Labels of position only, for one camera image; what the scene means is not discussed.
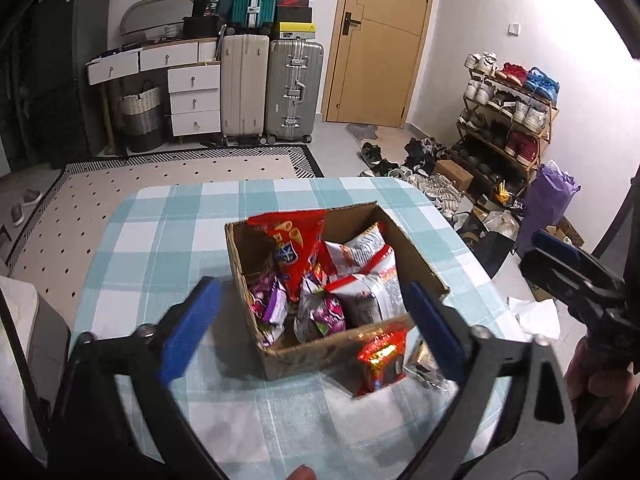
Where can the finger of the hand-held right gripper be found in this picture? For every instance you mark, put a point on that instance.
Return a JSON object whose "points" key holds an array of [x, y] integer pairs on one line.
{"points": [[550, 272], [550, 242]]}

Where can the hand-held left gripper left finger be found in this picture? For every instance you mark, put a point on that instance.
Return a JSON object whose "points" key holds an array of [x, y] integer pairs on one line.
{"points": [[192, 332]]}

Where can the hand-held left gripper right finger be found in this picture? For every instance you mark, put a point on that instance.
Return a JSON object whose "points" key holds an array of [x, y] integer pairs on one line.
{"points": [[435, 335]]}

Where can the cream snack packet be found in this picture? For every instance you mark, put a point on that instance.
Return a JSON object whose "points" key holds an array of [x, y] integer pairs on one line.
{"points": [[422, 360]]}

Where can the orange-red snack packet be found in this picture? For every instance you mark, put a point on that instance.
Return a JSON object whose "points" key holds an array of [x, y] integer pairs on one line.
{"points": [[380, 360]]}

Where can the silver snack bag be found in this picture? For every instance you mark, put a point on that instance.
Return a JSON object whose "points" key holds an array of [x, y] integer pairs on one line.
{"points": [[360, 247], [370, 295]]}

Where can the purple snack bag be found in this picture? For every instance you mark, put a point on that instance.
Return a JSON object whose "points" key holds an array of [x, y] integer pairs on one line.
{"points": [[267, 305], [320, 310]]}

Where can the brown cardboard box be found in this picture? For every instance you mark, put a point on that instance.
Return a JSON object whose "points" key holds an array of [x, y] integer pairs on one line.
{"points": [[310, 360]]}

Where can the red chip bag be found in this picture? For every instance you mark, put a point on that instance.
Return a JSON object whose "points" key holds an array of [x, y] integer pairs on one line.
{"points": [[295, 245]]}

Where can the person's right forearm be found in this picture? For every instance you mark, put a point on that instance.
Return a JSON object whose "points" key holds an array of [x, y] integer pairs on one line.
{"points": [[610, 450]]}

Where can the person's right hand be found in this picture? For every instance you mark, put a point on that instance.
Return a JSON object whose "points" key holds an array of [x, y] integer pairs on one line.
{"points": [[595, 385]]}

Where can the person's left hand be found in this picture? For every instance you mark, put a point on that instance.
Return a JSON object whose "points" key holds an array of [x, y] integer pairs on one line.
{"points": [[301, 474]]}

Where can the white crumpled paper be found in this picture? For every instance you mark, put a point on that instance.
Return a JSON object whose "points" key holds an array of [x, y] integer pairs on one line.
{"points": [[535, 317]]}

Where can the black shopping bag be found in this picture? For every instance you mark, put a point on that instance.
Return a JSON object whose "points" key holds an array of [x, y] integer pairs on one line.
{"points": [[487, 250]]}

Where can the yellow wrapper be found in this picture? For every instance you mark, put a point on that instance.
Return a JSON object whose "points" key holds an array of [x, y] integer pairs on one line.
{"points": [[504, 194]]}

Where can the wooden shoe rack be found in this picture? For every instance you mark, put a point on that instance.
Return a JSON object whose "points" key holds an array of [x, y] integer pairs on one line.
{"points": [[547, 135]]}

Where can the small brown carton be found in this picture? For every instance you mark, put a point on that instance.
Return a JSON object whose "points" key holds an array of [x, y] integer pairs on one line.
{"points": [[452, 174]]}

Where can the scattered sneakers pile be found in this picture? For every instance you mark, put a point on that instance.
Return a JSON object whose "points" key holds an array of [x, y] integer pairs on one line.
{"points": [[420, 170]]}

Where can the white grey cabinet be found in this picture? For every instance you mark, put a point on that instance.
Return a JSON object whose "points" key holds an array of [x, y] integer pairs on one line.
{"points": [[35, 335]]}

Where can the dotted beige rug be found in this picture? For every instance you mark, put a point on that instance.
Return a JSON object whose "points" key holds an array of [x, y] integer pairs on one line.
{"points": [[150, 170]]}

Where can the grey door mat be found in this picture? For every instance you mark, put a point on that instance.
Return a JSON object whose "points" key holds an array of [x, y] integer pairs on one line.
{"points": [[362, 131]]}

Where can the woven laundry basket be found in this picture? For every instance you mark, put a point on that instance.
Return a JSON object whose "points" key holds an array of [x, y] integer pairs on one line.
{"points": [[142, 117]]}

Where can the white dresser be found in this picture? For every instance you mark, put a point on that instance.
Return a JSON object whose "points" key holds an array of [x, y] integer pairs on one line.
{"points": [[192, 95]]}

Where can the beige suitcase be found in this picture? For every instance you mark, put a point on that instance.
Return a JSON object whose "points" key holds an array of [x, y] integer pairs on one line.
{"points": [[245, 85]]}

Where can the wooden door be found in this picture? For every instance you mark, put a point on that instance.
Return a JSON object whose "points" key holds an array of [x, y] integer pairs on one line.
{"points": [[380, 45]]}

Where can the silver suitcase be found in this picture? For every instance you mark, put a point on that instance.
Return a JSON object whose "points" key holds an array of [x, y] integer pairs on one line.
{"points": [[292, 90]]}

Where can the dark wardrobe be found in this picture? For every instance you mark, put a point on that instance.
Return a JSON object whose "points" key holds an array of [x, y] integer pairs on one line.
{"points": [[50, 85]]}

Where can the small white basket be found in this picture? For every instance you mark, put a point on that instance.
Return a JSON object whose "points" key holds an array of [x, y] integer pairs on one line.
{"points": [[171, 31]]}

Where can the yellow black shoebox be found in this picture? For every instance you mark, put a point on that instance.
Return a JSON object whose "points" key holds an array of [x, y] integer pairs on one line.
{"points": [[295, 30]]}

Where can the arched grey mirror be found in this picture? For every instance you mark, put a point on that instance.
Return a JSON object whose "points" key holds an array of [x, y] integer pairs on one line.
{"points": [[150, 12]]}

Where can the red black shoebox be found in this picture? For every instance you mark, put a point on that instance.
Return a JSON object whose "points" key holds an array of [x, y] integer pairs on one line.
{"points": [[294, 1]]}

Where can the white light switch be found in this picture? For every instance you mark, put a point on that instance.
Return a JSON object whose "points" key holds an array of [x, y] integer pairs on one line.
{"points": [[514, 28]]}

